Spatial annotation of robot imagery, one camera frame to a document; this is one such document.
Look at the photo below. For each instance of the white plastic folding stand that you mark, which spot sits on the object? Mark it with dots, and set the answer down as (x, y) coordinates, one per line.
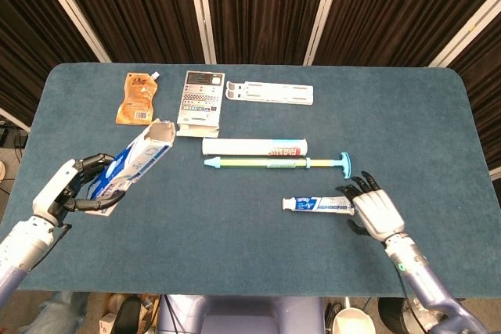
(274, 92)

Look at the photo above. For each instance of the dark brown curtain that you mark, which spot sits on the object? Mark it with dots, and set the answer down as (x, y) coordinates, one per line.
(266, 5)

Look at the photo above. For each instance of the orange spout pouch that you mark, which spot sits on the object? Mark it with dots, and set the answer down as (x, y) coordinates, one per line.
(137, 99)

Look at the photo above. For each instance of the blue jeans leg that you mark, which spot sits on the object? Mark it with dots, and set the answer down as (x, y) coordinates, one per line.
(55, 312)

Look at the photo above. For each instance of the white plastic food wrap tube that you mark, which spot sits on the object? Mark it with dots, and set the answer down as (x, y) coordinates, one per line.
(242, 146)

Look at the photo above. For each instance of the white blue toothpaste tube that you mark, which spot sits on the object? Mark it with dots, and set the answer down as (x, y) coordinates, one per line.
(313, 205)

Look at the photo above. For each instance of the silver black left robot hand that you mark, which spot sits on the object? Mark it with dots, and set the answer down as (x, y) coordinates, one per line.
(58, 185)

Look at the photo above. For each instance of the silver purple right robot arm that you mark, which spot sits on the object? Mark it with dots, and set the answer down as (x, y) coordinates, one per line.
(415, 267)

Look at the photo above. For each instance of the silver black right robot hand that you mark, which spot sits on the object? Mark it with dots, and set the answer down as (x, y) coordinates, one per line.
(377, 209)

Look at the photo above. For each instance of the black bin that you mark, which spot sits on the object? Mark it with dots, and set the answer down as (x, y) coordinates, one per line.
(391, 316)

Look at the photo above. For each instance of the blue white toothpaste box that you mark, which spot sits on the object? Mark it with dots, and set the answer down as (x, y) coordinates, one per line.
(137, 162)

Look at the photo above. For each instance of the blue yellow water pump toy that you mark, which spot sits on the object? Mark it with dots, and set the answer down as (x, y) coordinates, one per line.
(242, 162)

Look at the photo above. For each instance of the white partition frame post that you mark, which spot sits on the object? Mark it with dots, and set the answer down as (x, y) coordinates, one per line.
(323, 13)
(74, 13)
(466, 29)
(203, 13)

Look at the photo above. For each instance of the silver purple left robot arm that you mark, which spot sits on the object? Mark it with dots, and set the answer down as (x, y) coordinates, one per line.
(23, 248)

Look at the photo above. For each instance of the grey printed cardboard box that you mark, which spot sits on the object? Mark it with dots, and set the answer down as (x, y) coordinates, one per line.
(199, 103)

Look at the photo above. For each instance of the white bucket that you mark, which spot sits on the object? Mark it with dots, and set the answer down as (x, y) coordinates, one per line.
(354, 322)

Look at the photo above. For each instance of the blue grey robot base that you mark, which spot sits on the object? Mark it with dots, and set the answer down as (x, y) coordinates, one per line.
(242, 318)

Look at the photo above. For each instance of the blue felt table cover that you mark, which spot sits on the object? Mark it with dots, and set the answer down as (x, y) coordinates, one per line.
(235, 244)

